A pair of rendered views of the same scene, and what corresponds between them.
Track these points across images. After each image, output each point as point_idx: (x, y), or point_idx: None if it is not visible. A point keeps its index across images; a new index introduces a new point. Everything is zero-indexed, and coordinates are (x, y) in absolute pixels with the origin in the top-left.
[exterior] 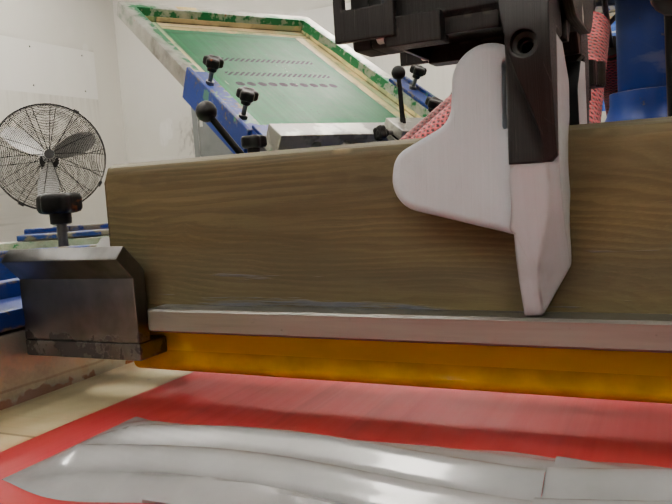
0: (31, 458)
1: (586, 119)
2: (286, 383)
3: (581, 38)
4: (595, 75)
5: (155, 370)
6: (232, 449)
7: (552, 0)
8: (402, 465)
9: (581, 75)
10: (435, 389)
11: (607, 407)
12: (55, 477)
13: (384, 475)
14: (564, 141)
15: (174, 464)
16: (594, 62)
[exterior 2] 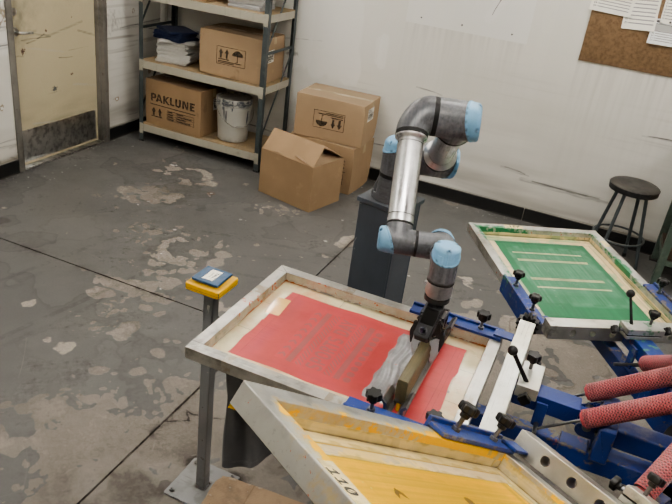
0: (409, 334)
1: (437, 346)
2: (439, 353)
3: (436, 336)
4: (528, 358)
5: (449, 340)
6: (405, 346)
7: (413, 328)
8: (401, 357)
9: (434, 340)
10: (434, 366)
11: (424, 378)
12: (402, 336)
13: (397, 355)
14: (415, 342)
15: (403, 343)
16: (528, 355)
